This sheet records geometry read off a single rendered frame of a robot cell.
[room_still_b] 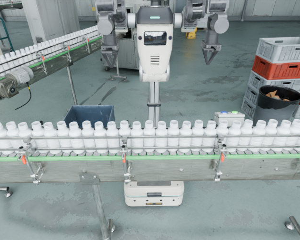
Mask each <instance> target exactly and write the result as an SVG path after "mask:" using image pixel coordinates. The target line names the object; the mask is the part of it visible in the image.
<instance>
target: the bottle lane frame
mask: <svg viewBox="0 0 300 240"><path fill-rule="evenodd" d="M219 157H220V155H216V154H215V153H214V155H208V154H207V155H200V153H199V155H193V154H192V153H191V155H185V153H184V155H178V154H177V153H176V155H170V154H169V155H162V153H161V155H155V154H153V155H147V154H146V155H145V156H140V154H138V156H132V154H131V155H130V156H126V162H127V171H128V167H129V166H128V161H131V167H130V168H132V172H131V173H130V179H131V181H206V180H214V177H215V169H216V167H217V161H218V160H219ZM121 158H122V156H117V154H115V156H109V154H108V155H107V156H101V154H100V156H93V155H92V156H86V154H85V156H78V155H77V156H70V155H69V156H63V155H62V156H59V157H55V155H54V156H53V157H48V156H46V157H40V155H39V156H38V157H32V155H31V156H30V157H28V159H29V162H30V164H31V166H32V169H33V171H34V173H36V172H37V170H38V168H39V167H38V165H37V162H40V163H41V165H42V167H41V168H40V169H43V170H44V173H43V175H42V177H41V179H40V180H41V182H40V183H55V182H81V181H80V177H79V175H80V174H81V173H97V174H98V175H99V180H100V182H125V178H124V168H123V160H122V159H121ZM17 159H18V157H16V156H15V157H9V156H7V157H1V156H0V183H33V178H31V177H30V175H31V174H30V172H29V169H28V167H27V165H26V164H24V163H23V162H22V160H20V161H17ZM220 171H221V172H222V175H221V176H220V180H300V154H298V153H297V154H291V153H289V154H283V153H282V154H276V153H274V154H268V153H267V154H260V153H259V154H253V153H252V154H245V153H244V154H238V153H237V154H232V155H231V154H230V153H229V155H227V158H226V159H225V158H224V161H223V162H222V164H221V168H220Z"/></svg>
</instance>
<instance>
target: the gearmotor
mask: <svg viewBox="0 0 300 240"><path fill-rule="evenodd" d="M33 77H34V74H33V71H32V70H31V69H30V68H29V67H26V66H24V67H22V68H19V69H16V70H13V71H11V72H9V73H7V74H6V75H5V78H3V79H1V80H0V97H1V99H2V100H3V99H5V98H11V97H13V96H15V95H17V94H19V91H18V88H17V86H18V85H20V84H22V83H23V84H24V83H26V84H27V85H28V81H30V80H31V79H32V78H33ZM28 89H29V91H30V87H29V85H28ZM30 99H31V91H30ZM30 99H29V101H30ZM29 101H28V102H29ZM28 102H27V103H28ZM27 103H25V104H24V105H26V104H27ZM24 105H22V106H20V107H19V108H21V107H23V106H24ZM19 108H16V109H15V110H17V109H19Z"/></svg>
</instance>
